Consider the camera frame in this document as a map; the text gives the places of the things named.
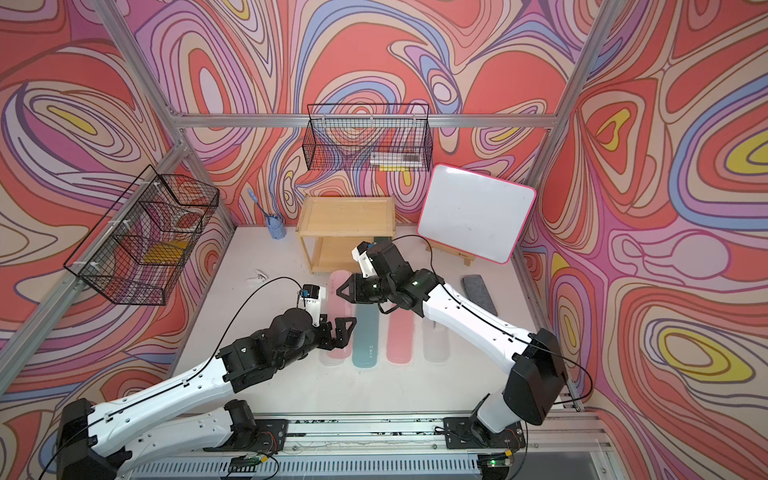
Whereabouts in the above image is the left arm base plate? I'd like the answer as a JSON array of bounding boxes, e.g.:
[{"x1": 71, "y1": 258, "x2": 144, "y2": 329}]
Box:
[{"x1": 204, "y1": 419, "x2": 288, "y2": 454}]

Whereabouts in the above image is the green circuit board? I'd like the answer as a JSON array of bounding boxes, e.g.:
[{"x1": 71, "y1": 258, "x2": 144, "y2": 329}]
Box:
[{"x1": 227, "y1": 455, "x2": 269, "y2": 473}]

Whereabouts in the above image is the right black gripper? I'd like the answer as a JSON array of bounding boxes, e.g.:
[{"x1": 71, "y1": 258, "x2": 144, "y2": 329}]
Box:
[{"x1": 337, "y1": 273, "x2": 395, "y2": 304}]

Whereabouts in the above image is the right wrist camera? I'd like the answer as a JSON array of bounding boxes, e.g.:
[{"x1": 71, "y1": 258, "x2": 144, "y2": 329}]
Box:
[{"x1": 352, "y1": 241, "x2": 377, "y2": 278}]

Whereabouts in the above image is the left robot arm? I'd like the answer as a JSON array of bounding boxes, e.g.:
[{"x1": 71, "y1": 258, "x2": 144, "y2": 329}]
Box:
[{"x1": 51, "y1": 307, "x2": 357, "y2": 479}]

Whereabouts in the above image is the wooden two-tier shelf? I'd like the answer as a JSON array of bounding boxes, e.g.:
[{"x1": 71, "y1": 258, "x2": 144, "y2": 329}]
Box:
[{"x1": 296, "y1": 197, "x2": 395, "y2": 274}]

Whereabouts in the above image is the yellow item in basket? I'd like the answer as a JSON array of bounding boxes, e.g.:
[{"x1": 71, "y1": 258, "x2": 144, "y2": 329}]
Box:
[{"x1": 142, "y1": 240, "x2": 189, "y2": 266}]

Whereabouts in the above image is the back black wire basket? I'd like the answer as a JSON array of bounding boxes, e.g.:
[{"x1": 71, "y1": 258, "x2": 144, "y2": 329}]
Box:
[{"x1": 302, "y1": 101, "x2": 433, "y2": 172}]

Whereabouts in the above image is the pink framed whiteboard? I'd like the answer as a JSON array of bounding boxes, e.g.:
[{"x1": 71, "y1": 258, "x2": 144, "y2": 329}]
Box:
[{"x1": 417, "y1": 164, "x2": 537, "y2": 264}]

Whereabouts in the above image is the clear pencil case top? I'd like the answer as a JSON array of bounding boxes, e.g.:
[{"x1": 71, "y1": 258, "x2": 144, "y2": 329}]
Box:
[{"x1": 422, "y1": 319, "x2": 450, "y2": 363}]

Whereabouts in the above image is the marker box in basket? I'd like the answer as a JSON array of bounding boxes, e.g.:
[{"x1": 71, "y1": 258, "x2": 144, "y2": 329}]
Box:
[{"x1": 369, "y1": 151, "x2": 422, "y2": 171}]

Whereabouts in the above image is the blue pen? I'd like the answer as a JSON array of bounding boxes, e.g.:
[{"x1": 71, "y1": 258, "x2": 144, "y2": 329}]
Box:
[{"x1": 247, "y1": 188, "x2": 270, "y2": 221}]

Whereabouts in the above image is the black wire basket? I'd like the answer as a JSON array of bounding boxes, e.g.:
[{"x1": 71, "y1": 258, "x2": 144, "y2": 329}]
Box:
[
  {"x1": 63, "y1": 166, "x2": 220, "y2": 306},
  {"x1": 302, "y1": 101, "x2": 433, "y2": 172}
]

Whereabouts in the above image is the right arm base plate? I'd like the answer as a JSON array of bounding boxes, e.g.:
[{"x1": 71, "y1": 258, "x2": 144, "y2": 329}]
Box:
[{"x1": 435, "y1": 417, "x2": 527, "y2": 452}]

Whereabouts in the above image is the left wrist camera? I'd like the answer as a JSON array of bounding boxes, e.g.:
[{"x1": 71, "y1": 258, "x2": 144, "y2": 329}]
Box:
[{"x1": 297, "y1": 284, "x2": 327, "y2": 327}]

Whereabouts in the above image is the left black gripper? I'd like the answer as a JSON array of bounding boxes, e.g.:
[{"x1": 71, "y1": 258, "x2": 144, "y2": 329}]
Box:
[{"x1": 274, "y1": 313, "x2": 358, "y2": 372}]

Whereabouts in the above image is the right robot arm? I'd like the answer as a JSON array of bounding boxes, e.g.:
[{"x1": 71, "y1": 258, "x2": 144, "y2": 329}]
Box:
[{"x1": 337, "y1": 241, "x2": 567, "y2": 434}]

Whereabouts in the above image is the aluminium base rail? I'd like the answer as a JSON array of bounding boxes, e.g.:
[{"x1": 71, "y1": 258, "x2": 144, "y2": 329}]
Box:
[{"x1": 128, "y1": 409, "x2": 626, "y2": 479}]

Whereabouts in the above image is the wooden whiteboard easel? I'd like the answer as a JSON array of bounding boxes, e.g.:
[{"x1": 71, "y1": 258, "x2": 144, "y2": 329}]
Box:
[{"x1": 427, "y1": 242, "x2": 476, "y2": 266}]

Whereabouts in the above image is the teal pencil case top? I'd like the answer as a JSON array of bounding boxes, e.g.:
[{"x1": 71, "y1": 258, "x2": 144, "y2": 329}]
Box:
[{"x1": 352, "y1": 304, "x2": 380, "y2": 369}]

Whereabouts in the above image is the blue pen cup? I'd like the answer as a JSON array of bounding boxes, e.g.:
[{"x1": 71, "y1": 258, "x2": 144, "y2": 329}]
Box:
[{"x1": 265, "y1": 215, "x2": 286, "y2": 240}]

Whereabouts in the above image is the left black wire basket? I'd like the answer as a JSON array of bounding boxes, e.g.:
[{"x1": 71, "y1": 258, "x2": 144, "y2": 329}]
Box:
[{"x1": 63, "y1": 166, "x2": 220, "y2": 306}]

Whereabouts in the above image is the pink pencil case top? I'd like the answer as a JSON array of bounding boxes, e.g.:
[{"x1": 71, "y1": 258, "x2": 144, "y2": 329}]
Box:
[{"x1": 386, "y1": 310, "x2": 415, "y2": 365}]

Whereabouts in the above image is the grey whiteboard eraser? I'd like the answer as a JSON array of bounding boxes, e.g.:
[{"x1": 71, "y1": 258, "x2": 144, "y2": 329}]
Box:
[{"x1": 461, "y1": 274, "x2": 498, "y2": 316}]

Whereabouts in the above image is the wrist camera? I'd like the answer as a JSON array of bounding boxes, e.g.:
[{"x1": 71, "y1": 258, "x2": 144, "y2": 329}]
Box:
[
  {"x1": 297, "y1": 284, "x2": 327, "y2": 327},
  {"x1": 352, "y1": 241, "x2": 377, "y2": 278}
]

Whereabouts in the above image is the small white clip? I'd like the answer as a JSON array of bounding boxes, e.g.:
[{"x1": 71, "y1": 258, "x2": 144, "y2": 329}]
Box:
[{"x1": 246, "y1": 269, "x2": 269, "y2": 286}]

